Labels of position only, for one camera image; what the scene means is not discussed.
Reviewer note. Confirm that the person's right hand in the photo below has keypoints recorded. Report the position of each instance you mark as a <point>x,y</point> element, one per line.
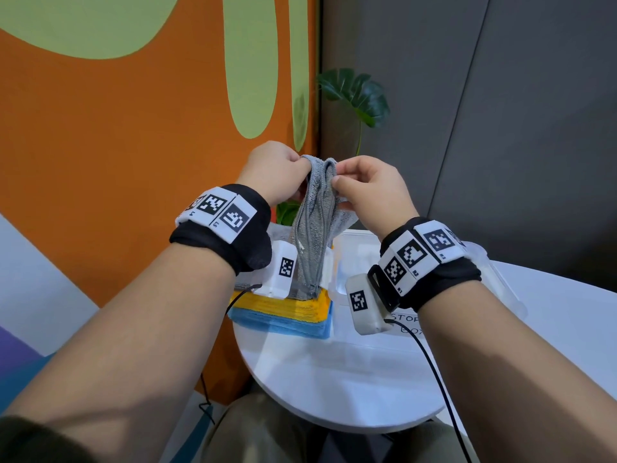
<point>376,197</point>

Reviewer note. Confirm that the person's left hand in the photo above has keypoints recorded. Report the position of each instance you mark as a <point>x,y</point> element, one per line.
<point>270,173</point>

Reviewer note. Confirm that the clear plastic storage box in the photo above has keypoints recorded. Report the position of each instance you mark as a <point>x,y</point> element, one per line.
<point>352,250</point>

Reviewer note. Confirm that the person's left forearm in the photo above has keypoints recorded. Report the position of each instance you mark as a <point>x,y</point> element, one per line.
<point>135,356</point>

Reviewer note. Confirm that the person's right forearm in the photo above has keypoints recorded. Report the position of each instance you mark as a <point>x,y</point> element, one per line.
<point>511,380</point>

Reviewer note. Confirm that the person's right leg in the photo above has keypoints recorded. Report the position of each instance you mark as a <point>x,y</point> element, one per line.
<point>434,443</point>

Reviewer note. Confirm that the person's leg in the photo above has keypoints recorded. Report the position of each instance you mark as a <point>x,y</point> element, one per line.
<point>434,443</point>
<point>255,433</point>

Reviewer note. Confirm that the person's left leg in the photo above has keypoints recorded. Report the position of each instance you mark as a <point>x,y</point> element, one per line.
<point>255,433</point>

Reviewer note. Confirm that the black left wristband with markers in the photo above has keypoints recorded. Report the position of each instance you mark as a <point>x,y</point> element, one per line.
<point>246,245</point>

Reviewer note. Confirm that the black wristband with markers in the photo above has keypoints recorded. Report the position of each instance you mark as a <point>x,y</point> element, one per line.
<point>453,279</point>
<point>246,245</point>

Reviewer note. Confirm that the green leafy plant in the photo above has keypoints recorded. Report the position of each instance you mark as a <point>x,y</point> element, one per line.
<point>361,91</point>

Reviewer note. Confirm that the black right wristband with markers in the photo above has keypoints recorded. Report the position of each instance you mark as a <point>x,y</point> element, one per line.
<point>453,279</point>

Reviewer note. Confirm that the dark green shirt sleeve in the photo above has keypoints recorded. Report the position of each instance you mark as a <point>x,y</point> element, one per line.
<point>38,443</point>

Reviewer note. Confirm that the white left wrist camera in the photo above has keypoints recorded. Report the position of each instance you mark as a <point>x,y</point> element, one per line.
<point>272,286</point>

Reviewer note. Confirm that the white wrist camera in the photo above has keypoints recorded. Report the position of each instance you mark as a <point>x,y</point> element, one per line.
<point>368,323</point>
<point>272,286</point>

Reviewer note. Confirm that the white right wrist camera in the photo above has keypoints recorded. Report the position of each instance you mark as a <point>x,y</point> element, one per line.
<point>368,323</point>

